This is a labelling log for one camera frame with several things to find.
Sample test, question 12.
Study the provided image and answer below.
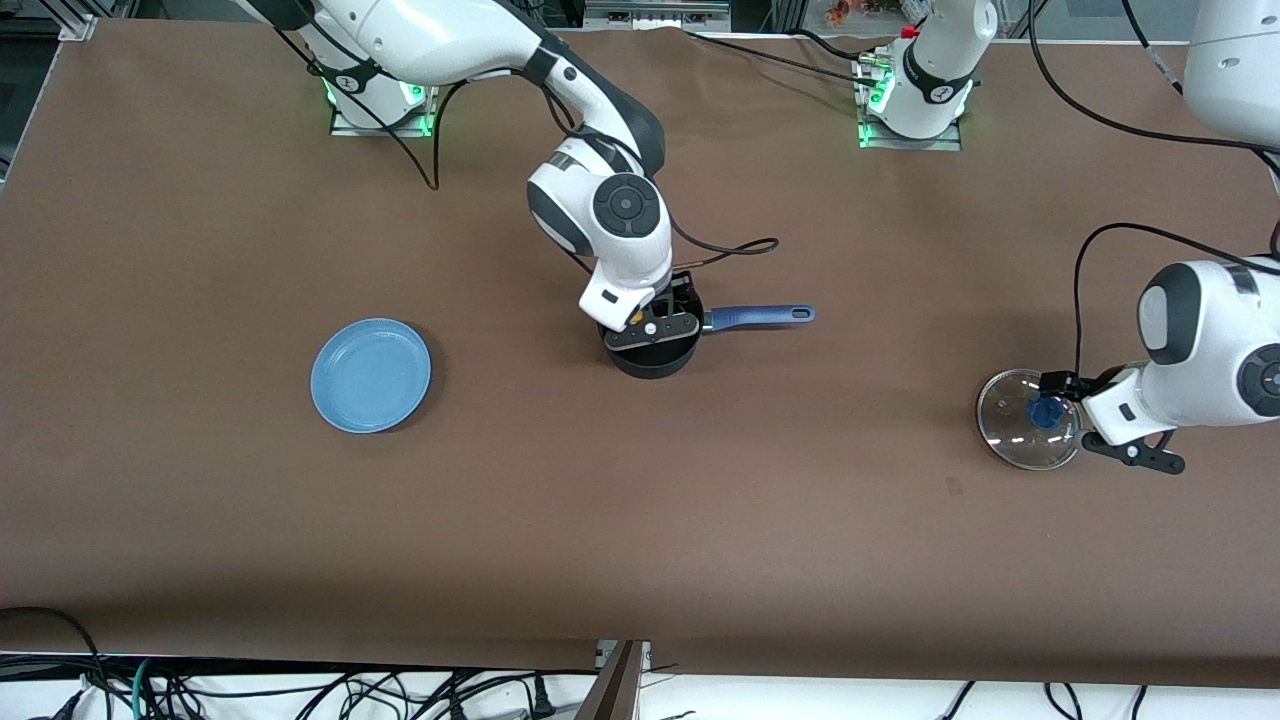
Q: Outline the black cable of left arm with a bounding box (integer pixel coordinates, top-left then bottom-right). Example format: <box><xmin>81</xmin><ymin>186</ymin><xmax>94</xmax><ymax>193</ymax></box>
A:
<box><xmin>1028</xmin><ymin>0</ymin><xmax>1280</xmax><ymax>377</ymax></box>

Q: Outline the blue round plate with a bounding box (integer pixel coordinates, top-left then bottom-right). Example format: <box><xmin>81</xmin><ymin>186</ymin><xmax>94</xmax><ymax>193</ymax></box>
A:
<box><xmin>310</xmin><ymin>318</ymin><xmax>433</xmax><ymax>435</ymax></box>

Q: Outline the glass lid with blue knob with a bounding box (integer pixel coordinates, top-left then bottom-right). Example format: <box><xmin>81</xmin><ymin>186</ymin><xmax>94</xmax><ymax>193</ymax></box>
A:
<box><xmin>976</xmin><ymin>368</ymin><xmax>1086</xmax><ymax>472</ymax></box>

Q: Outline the metal frame bar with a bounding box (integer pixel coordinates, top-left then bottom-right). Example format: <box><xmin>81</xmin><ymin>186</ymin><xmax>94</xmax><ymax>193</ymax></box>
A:
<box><xmin>585</xmin><ymin>0</ymin><xmax>731</xmax><ymax>31</ymax></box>

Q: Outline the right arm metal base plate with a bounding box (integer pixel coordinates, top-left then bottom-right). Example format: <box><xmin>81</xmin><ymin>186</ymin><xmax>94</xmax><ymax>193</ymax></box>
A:
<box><xmin>330</xmin><ymin>80</ymin><xmax>433</xmax><ymax>138</ymax></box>

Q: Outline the black looping floor cable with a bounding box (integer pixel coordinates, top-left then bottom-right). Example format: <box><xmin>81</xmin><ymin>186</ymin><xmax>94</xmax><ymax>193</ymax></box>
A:
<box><xmin>0</xmin><ymin>606</ymin><xmax>111</xmax><ymax>720</ymax></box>

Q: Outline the aluminium frame post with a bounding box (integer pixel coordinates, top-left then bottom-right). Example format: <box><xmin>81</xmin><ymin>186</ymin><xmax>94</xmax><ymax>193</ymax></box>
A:
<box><xmin>575</xmin><ymin>640</ymin><xmax>651</xmax><ymax>720</ymax></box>

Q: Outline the dark blue saucepan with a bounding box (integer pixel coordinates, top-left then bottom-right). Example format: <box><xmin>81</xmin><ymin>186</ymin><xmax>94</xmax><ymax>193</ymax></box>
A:
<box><xmin>600</xmin><ymin>290</ymin><xmax>816</xmax><ymax>380</ymax></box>

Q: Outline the black cable across table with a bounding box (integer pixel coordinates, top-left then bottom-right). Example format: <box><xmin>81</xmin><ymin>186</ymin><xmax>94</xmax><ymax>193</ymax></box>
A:
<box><xmin>688</xmin><ymin>30</ymin><xmax>881</xmax><ymax>79</ymax></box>

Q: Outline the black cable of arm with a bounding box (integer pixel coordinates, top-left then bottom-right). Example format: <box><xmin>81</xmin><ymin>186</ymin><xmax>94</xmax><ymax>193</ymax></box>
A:
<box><xmin>270</xmin><ymin>0</ymin><xmax>781</xmax><ymax>273</ymax></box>
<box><xmin>1028</xmin><ymin>0</ymin><xmax>1280</xmax><ymax>377</ymax></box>

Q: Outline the brown table cover sheet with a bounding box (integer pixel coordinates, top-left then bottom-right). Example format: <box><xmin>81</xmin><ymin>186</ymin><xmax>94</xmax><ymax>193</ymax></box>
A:
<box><xmin>0</xmin><ymin>20</ymin><xmax>1280</xmax><ymax>691</ymax></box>

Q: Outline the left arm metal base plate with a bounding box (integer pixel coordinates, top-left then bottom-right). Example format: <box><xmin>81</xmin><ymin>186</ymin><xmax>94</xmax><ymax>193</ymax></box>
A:
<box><xmin>858</xmin><ymin>55</ymin><xmax>963</xmax><ymax>151</ymax></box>

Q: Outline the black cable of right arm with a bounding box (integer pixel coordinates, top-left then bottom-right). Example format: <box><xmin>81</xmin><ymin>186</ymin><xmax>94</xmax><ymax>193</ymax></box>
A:
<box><xmin>270</xmin><ymin>0</ymin><xmax>781</xmax><ymax>273</ymax></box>

